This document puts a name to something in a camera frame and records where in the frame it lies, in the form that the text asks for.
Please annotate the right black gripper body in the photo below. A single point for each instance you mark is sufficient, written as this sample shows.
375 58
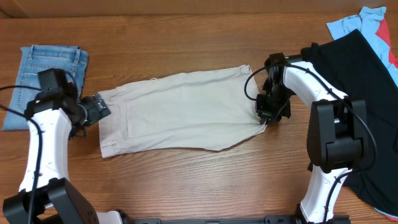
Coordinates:
277 104

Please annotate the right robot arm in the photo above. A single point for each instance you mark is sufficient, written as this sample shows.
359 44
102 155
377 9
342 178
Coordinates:
337 136

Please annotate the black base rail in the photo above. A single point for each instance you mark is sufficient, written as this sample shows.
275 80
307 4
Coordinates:
217 221

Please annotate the red garment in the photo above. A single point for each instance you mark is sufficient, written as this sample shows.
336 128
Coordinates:
383 33

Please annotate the light blue garment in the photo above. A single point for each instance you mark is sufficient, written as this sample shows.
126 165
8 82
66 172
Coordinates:
367 22

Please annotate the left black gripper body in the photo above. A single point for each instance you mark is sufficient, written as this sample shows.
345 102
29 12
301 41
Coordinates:
93 114

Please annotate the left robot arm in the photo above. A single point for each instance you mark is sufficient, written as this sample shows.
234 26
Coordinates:
54 116

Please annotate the folded blue denim jeans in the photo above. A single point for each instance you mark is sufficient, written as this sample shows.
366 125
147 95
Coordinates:
44 67

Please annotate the beige khaki shorts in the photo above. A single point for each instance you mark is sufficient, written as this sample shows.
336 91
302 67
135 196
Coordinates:
206 110

